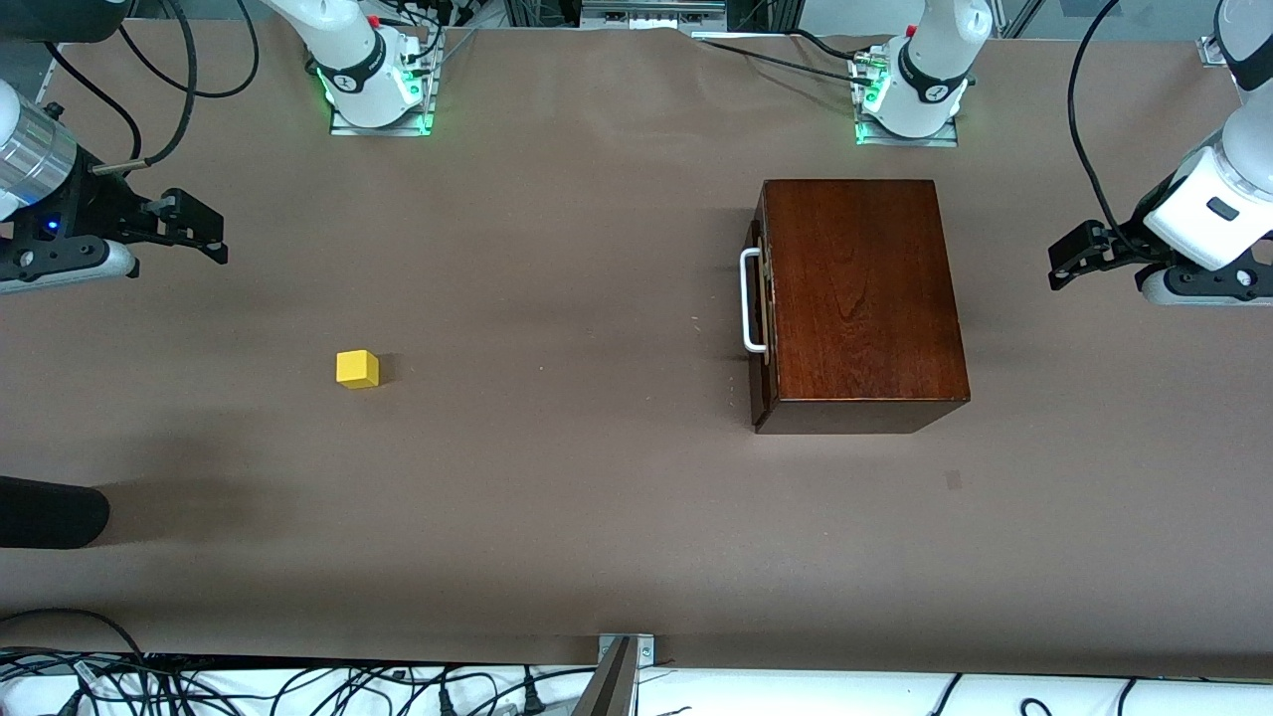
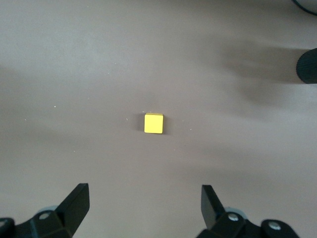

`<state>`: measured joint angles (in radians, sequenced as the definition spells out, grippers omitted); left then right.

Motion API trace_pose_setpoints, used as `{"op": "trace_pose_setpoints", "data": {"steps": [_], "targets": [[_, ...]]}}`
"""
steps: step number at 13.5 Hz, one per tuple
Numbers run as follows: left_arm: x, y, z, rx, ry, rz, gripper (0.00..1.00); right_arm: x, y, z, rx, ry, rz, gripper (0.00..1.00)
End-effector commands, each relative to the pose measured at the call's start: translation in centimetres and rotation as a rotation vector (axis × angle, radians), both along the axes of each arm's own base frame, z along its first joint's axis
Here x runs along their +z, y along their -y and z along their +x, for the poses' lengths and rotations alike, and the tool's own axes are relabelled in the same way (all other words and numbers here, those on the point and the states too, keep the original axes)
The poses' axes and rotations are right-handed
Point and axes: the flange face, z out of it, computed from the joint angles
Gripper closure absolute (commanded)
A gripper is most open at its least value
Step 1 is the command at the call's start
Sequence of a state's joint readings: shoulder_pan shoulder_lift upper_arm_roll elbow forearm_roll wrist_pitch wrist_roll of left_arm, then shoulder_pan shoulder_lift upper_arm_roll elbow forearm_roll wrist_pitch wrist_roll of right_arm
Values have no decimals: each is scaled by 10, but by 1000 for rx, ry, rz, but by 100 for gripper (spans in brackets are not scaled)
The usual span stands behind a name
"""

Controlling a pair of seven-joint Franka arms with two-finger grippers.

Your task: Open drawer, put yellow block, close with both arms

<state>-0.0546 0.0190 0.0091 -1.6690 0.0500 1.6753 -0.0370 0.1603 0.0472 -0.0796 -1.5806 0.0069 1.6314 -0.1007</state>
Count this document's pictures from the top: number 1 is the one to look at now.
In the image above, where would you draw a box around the small metal bracket plate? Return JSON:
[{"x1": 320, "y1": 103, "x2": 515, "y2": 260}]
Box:
[{"x1": 597, "y1": 633, "x2": 656, "y2": 667}]

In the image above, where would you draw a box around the dark grey slanted beam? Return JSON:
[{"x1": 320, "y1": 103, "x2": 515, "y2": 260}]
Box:
[{"x1": 572, "y1": 636, "x2": 638, "y2": 716}]

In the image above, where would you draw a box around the yellow cube block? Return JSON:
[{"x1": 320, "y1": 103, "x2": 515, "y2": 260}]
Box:
[{"x1": 336, "y1": 349, "x2": 381, "y2": 390}]

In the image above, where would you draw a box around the brown table cover sheet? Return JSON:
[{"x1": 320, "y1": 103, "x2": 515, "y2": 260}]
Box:
[{"x1": 0, "y1": 18, "x2": 1273, "y2": 681}]

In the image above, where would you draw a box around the dark brown wooden cabinet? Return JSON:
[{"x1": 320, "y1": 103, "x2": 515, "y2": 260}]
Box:
[{"x1": 751, "y1": 179, "x2": 972, "y2": 436}]

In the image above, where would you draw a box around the grey metal device box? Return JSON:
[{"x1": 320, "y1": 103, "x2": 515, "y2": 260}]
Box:
[{"x1": 580, "y1": 0, "x2": 728, "y2": 29}]

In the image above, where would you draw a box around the aluminium frame profile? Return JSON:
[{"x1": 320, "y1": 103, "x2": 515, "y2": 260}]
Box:
[{"x1": 34, "y1": 44, "x2": 67, "y2": 106}]

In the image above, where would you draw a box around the black looped floor cable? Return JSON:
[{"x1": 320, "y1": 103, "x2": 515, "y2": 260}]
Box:
[{"x1": 0, "y1": 608, "x2": 152, "y2": 665}]

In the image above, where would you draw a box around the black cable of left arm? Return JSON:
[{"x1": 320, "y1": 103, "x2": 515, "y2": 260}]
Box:
[{"x1": 1067, "y1": 0, "x2": 1155, "y2": 250}]

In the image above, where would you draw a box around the wooden drawer with white handle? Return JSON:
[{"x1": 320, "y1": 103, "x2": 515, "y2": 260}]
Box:
[{"x1": 740, "y1": 194, "x2": 773, "y2": 427}]

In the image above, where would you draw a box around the black cable on table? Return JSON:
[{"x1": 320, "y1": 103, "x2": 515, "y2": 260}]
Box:
[{"x1": 694, "y1": 28, "x2": 881, "y2": 90}]

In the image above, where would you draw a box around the black cylinder object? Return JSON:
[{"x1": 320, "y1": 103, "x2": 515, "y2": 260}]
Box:
[{"x1": 0, "y1": 475, "x2": 111, "y2": 550}]

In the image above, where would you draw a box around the metal base plate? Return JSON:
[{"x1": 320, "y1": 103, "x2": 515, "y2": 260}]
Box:
[
  {"x1": 851, "y1": 50, "x2": 962, "y2": 149},
  {"x1": 328, "y1": 28, "x2": 439, "y2": 138}
]

